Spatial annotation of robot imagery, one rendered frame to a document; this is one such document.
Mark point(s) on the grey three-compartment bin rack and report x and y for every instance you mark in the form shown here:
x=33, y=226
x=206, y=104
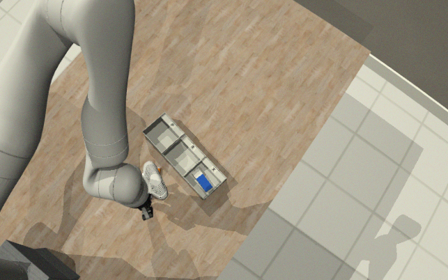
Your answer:
x=164, y=133

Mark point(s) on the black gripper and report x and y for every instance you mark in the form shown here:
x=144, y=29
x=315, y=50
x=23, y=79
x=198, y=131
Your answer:
x=147, y=209

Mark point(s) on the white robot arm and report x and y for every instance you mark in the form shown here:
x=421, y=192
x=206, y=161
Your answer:
x=104, y=30

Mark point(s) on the blue and white eraser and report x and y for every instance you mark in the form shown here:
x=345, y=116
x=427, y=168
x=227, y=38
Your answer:
x=202, y=180

